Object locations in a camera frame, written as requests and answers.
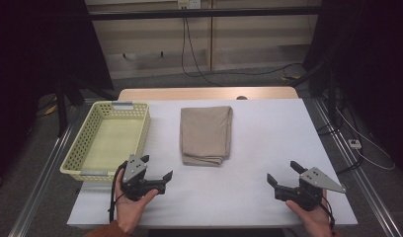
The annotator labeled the white power adapter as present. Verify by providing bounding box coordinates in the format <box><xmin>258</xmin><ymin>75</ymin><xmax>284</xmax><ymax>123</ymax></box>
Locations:
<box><xmin>347</xmin><ymin>138</ymin><xmax>363</xmax><ymax>150</ymax></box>

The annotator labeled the person's right hand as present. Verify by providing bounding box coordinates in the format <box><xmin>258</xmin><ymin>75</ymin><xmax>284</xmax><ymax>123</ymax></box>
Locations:
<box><xmin>285</xmin><ymin>190</ymin><xmax>336</xmax><ymax>237</ymax></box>

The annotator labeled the black curtain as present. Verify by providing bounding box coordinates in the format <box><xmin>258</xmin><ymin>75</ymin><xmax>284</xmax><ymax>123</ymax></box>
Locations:
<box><xmin>0</xmin><ymin>0</ymin><xmax>115</xmax><ymax>186</ymax></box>
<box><xmin>302</xmin><ymin>0</ymin><xmax>403</xmax><ymax>169</ymax></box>

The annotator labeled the black hanging wall cable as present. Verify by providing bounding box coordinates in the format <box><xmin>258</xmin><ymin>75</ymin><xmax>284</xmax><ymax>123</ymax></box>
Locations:
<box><xmin>180</xmin><ymin>16</ymin><xmax>223</xmax><ymax>87</ymax></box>

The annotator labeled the black floor cable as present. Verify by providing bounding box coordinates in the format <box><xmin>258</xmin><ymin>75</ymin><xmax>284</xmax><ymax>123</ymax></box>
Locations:
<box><xmin>218</xmin><ymin>62</ymin><xmax>304</xmax><ymax>78</ymax></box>

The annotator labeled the beige cloth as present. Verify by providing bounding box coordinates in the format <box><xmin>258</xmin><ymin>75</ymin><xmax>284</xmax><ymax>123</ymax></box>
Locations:
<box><xmin>179</xmin><ymin>105</ymin><xmax>234</xmax><ymax>167</ymax></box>

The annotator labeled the pale yellow plastic basket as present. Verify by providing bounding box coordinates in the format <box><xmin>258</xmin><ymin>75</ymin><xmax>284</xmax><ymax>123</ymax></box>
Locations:
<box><xmin>59</xmin><ymin>100</ymin><xmax>152</xmax><ymax>183</ymax></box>

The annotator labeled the black horizontal metal bar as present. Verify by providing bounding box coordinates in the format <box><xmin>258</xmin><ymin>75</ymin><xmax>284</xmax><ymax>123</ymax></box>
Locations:
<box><xmin>88</xmin><ymin>5</ymin><xmax>323</xmax><ymax>22</ymax></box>

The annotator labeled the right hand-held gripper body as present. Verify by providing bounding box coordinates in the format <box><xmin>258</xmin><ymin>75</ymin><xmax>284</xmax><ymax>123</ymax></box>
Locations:
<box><xmin>274</xmin><ymin>166</ymin><xmax>348</xmax><ymax>212</ymax></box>

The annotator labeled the person's left hand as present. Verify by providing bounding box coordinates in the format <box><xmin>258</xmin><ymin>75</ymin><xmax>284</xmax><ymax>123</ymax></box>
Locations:
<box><xmin>114</xmin><ymin>179</ymin><xmax>160</xmax><ymax>234</ymax></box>

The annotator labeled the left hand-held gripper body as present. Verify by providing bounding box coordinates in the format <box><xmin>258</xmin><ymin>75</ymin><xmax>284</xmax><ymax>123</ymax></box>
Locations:
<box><xmin>120</xmin><ymin>153</ymin><xmax>167</xmax><ymax>202</ymax></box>

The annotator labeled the right hand-held gripper black cable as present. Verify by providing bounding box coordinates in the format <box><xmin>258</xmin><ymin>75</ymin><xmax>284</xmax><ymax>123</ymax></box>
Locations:
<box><xmin>316</xmin><ymin>192</ymin><xmax>336</xmax><ymax>230</ymax></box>

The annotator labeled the white wall socket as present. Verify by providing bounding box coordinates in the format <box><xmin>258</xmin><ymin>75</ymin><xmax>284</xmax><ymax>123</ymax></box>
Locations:
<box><xmin>177</xmin><ymin>0</ymin><xmax>202</xmax><ymax>10</ymax></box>

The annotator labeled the hand-held gripper black cable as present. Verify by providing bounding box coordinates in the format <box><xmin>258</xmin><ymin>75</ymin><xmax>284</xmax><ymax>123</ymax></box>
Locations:
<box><xmin>108</xmin><ymin>160</ymin><xmax>128</xmax><ymax>223</ymax></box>
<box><xmin>316</xmin><ymin>192</ymin><xmax>336</xmax><ymax>230</ymax></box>

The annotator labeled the white floor cable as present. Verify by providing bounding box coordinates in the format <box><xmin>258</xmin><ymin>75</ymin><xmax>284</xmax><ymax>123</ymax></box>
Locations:
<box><xmin>334</xmin><ymin>107</ymin><xmax>397</xmax><ymax>172</ymax></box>

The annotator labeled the black metal stand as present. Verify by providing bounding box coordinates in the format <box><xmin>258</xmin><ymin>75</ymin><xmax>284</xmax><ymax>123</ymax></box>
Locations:
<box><xmin>55</xmin><ymin>73</ymin><xmax>120</xmax><ymax>138</ymax></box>

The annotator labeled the left hand-held gripper black cable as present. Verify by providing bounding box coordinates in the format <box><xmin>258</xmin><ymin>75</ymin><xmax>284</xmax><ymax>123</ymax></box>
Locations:
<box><xmin>108</xmin><ymin>160</ymin><xmax>128</xmax><ymax>223</ymax></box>

